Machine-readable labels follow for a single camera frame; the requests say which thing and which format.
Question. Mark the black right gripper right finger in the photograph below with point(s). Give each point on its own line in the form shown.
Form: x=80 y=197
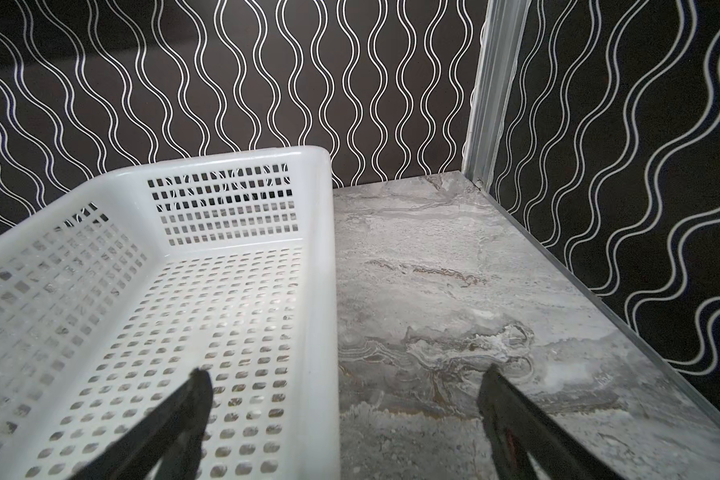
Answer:
x=522 y=435

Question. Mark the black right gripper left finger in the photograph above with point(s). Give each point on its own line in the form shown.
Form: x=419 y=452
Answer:
x=166 y=443

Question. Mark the white plastic perforated basket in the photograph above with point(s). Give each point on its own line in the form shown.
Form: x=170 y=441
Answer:
x=113 y=294

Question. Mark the aluminium frame corner post right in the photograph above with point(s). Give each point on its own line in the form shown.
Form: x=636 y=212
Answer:
x=500 y=41

